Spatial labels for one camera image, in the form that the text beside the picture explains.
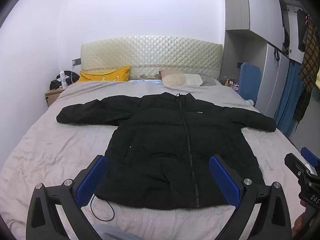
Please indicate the blue padded board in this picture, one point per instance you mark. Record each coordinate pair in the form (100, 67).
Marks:
(250, 82)

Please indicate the white rounded object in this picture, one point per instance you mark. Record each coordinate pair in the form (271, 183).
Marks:
(250, 102)

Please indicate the black hanging garment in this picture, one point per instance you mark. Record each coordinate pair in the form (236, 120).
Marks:
(302, 30)

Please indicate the wooden nightstand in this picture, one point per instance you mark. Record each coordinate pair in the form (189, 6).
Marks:
(52, 96)

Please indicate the black puffer jacket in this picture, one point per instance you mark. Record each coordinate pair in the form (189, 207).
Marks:
(160, 142)

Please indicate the group of small bottles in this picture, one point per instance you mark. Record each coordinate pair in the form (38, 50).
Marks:
(231, 82)

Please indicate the bed with grey sheet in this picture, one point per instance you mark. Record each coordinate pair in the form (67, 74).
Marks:
(50, 142)

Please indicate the brown plaid scarf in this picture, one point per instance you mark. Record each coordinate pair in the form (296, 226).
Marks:
(307, 67)

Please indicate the blue curtain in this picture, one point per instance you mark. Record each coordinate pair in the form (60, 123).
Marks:
(290, 97)

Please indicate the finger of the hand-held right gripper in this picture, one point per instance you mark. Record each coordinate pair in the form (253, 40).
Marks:
(310, 156)
(296, 167)

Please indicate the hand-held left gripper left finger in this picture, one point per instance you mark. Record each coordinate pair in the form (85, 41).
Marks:
(91, 181)

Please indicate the beige patchwork pillow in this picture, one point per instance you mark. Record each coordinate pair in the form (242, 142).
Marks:
(178, 78)

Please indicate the yellow pillow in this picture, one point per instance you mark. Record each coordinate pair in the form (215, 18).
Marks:
(105, 75)

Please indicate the white grey wardrobe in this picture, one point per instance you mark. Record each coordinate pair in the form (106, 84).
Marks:
(260, 30)

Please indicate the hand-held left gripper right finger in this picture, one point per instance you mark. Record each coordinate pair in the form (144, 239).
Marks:
(223, 180)

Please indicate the light blue cloth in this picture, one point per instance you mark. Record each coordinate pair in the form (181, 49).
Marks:
(146, 82)

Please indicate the white bottle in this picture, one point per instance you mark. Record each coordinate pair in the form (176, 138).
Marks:
(63, 80)

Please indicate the yellow green cloth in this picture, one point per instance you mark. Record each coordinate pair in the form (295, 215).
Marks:
(318, 78)

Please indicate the cream quilted headboard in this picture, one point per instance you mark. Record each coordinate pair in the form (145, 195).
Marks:
(150, 52)

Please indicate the grey pillow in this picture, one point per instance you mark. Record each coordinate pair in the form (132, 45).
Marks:
(210, 80)

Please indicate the person's right hand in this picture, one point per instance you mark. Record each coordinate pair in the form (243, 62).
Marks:
(300, 226)

